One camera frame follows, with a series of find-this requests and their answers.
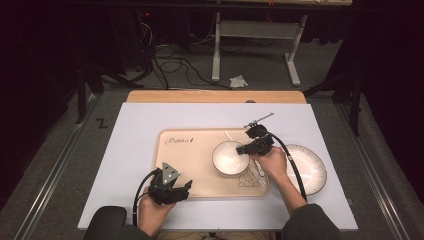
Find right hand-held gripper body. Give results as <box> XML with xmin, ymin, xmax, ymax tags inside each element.
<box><xmin>244</xmin><ymin>112</ymin><xmax>276</xmax><ymax>156</ymax></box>

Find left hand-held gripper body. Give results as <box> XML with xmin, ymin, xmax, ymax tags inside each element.
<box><xmin>148</xmin><ymin>162</ymin><xmax>181</xmax><ymax>205</ymax></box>

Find white bowl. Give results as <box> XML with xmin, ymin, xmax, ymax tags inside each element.
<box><xmin>212</xmin><ymin>140</ymin><xmax>251</xmax><ymax>177</ymax></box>

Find beige tray with rabbit print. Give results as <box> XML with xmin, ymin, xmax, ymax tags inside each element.
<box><xmin>152</xmin><ymin>128</ymin><xmax>271</xmax><ymax>200</ymax></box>

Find white plate with dark rim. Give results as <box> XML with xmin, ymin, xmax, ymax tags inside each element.
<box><xmin>284</xmin><ymin>143</ymin><xmax>328</xmax><ymax>197</ymax></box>

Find person's right hand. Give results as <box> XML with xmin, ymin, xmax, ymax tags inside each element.
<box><xmin>252</xmin><ymin>146</ymin><xmax>288</xmax><ymax>183</ymax></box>

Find person's left hand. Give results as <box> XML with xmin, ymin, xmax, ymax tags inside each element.
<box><xmin>138</xmin><ymin>193</ymin><xmax>177</xmax><ymax>236</ymax></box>

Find crumpled white paper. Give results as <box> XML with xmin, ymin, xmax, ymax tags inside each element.
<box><xmin>229</xmin><ymin>75</ymin><xmax>249</xmax><ymax>89</ymax></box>

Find black metal stand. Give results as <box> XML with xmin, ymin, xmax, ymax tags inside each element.
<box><xmin>74</xmin><ymin>63</ymin><xmax>144</xmax><ymax>124</ymax></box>
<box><xmin>303</xmin><ymin>73</ymin><xmax>363</xmax><ymax>136</ymax></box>

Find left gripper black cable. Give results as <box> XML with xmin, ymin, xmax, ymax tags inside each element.
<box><xmin>132</xmin><ymin>169</ymin><xmax>161</xmax><ymax>228</ymax></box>

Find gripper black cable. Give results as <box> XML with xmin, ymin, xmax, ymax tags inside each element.
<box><xmin>268</xmin><ymin>133</ymin><xmax>308</xmax><ymax>201</ymax></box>
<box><xmin>132</xmin><ymin>169</ymin><xmax>161</xmax><ymax>228</ymax></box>

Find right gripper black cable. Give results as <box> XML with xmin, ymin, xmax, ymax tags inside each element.
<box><xmin>268</xmin><ymin>133</ymin><xmax>308</xmax><ymax>201</ymax></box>

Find black floor cables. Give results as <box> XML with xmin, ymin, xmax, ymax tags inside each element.
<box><xmin>151</xmin><ymin>43</ymin><xmax>234</xmax><ymax>91</ymax></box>

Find metal floor rail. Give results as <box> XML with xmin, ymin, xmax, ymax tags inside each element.
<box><xmin>13</xmin><ymin>96</ymin><xmax>98</xmax><ymax>240</ymax></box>
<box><xmin>334</xmin><ymin>103</ymin><xmax>411</xmax><ymax>240</ymax></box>

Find white metal table frame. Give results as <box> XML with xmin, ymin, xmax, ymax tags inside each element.
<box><xmin>206</xmin><ymin>0</ymin><xmax>354</xmax><ymax>87</ymax></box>

